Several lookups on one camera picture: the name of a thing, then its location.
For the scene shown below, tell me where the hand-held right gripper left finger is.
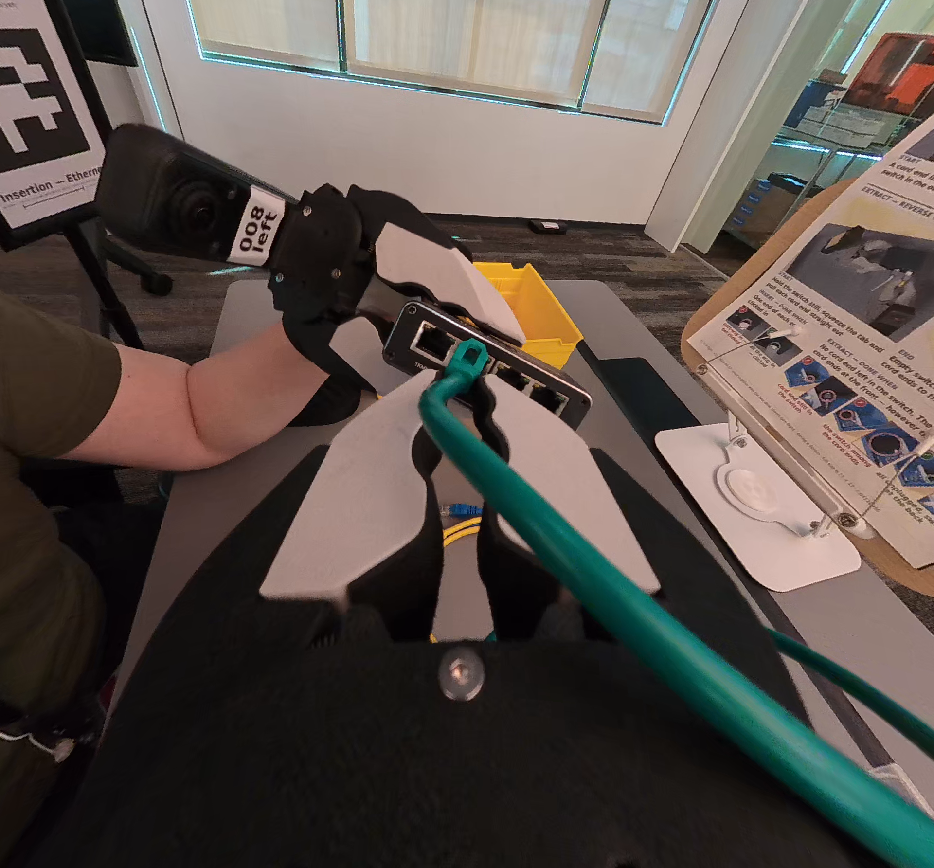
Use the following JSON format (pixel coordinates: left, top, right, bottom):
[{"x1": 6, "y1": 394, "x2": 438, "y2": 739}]
[{"x1": 259, "y1": 375, "x2": 446, "y2": 641}]

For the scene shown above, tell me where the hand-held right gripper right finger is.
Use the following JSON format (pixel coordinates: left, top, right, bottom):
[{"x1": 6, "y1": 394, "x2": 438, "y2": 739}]
[{"x1": 473, "y1": 378, "x2": 663, "y2": 641}]

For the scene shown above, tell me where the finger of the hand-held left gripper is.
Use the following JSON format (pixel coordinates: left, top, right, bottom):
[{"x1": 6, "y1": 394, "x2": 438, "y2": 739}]
[
  {"x1": 361, "y1": 222, "x2": 528, "y2": 345},
  {"x1": 327, "y1": 315, "x2": 399, "y2": 378}
]

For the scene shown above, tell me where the black network switch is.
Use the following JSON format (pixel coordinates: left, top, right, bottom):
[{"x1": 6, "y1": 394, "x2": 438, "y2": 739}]
[{"x1": 383, "y1": 299, "x2": 593, "y2": 433}]

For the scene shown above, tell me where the green ethernet cable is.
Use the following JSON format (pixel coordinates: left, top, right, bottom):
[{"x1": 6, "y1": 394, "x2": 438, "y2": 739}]
[{"x1": 418, "y1": 339, "x2": 934, "y2": 868}]

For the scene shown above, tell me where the person's left forearm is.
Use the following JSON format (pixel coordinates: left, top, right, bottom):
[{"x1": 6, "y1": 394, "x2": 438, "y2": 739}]
[{"x1": 66, "y1": 321, "x2": 331, "y2": 472}]

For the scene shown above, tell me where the yellow plastic bin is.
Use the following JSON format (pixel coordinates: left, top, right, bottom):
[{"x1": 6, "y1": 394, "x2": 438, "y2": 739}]
[{"x1": 470, "y1": 262, "x2": 585, "y2": 370}]

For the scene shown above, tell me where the black easel stand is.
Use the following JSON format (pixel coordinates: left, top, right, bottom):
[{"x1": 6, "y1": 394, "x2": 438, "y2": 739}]
[{"x1": 66, "y1": 215, "x2": 174, "y2": 351}]

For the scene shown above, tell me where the white framed window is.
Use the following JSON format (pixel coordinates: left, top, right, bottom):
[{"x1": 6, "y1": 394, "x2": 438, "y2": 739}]
[{"x1": 171, "y1": 0, "x2": 745, "y2": 126}]

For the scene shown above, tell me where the black and white marker sign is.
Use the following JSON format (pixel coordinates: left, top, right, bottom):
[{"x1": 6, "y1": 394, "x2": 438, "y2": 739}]
[{"x1": 0, "y1": 0, "x2": 114, "y2": 250}]

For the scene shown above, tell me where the printed instruction sheet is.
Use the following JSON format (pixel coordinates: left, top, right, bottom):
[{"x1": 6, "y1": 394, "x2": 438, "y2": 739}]
[{"x1": 689, "y1": 112, "x2": 934, "y2": 571}]

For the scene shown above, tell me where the person's body in green shirt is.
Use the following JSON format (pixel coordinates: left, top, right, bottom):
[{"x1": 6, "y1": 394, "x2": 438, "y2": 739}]
[{"x1": 0, "y1": 291, "x2": 125, "y2": 796}]

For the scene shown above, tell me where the metal storage shelf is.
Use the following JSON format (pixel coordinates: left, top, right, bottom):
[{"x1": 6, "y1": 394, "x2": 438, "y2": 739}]
[{"x1": 722, "y1": 72, "x2": 898, "y2": 249}]

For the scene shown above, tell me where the orange box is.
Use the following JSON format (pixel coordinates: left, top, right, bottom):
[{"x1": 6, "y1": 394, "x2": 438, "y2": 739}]
[{"x1": 846, "y1": 32, "x2": 934, "y2": 117}]

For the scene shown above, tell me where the yellow ethernet cable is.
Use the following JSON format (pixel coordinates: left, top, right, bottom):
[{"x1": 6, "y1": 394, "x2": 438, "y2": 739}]
[{"x1": 429, "y1": 514, "x2": 499, "y2": 644}]

